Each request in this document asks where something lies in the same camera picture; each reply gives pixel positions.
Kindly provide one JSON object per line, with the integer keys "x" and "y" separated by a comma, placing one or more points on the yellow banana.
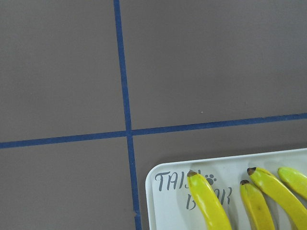
{"x": 294, "y": 180}
{"x": 205, "y": 198}
{"x": 256, "y": 207}
{"x": 269, "y": 184}

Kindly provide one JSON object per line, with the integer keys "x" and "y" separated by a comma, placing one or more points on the white rectangular bear tray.
{"x": 171, "y": 206}

